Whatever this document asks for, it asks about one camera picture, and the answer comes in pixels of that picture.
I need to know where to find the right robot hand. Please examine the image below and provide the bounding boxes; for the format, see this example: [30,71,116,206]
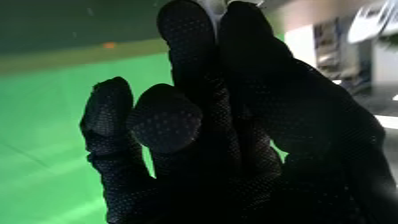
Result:
[78,0,398,224]

